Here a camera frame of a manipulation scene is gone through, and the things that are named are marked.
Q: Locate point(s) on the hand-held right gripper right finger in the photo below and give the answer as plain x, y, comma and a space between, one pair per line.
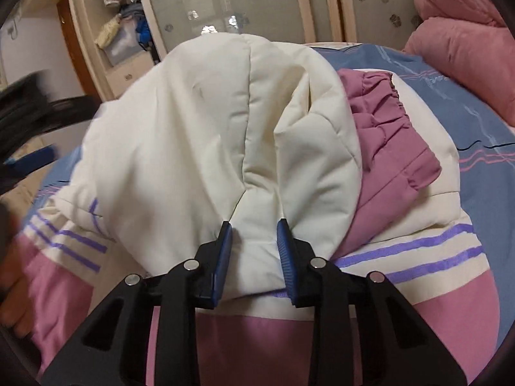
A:
287, 265

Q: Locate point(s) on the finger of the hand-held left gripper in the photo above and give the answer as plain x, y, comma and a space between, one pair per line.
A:
36, 157
74, 109

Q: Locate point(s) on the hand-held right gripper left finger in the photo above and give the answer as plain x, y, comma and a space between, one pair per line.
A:
223, 261

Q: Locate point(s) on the white pink hooded puffer jacket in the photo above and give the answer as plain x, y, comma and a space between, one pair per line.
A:
181, 128

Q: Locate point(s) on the blue clothes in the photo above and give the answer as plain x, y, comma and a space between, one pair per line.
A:
141, 28

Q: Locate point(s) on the person's left hand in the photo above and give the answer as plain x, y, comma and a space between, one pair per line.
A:
16, 293

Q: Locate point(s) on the translucent storage box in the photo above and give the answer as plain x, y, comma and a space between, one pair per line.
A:
124, 46

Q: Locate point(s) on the yellow cloth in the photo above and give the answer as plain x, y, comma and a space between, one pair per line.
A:
108, 32

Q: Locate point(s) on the blue striped bed sheet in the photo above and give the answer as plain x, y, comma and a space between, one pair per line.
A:
483, 189

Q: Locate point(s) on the cream wardrobe with glass doors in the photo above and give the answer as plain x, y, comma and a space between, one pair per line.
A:
281, 4

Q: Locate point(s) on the pink quilt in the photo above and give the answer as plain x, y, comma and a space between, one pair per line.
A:
454, 48

